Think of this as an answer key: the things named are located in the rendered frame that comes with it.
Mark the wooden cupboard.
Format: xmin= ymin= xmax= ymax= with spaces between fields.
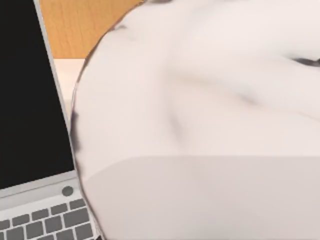
xmin=39 ymin=0 xmax=146 ymax=60

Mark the white computer mouse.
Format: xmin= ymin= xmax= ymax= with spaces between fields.
xmin=70 ymin=0 xmax=320 ymax=240

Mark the silver laptop with black screen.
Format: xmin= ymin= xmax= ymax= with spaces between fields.
xmin=0 ymin=0 xmax=101 ymax=240

